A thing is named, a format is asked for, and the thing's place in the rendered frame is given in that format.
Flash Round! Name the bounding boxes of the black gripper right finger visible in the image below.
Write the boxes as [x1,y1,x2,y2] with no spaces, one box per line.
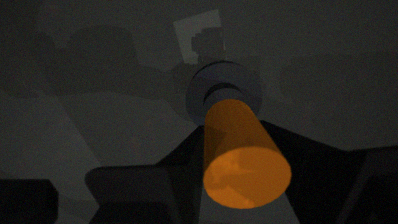
[259,120,398,224]

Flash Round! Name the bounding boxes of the orange knob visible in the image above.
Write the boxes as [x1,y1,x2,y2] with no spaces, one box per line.
[203,99,292,209]

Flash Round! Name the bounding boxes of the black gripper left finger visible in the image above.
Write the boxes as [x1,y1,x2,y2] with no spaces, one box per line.
[84,125,205,224]

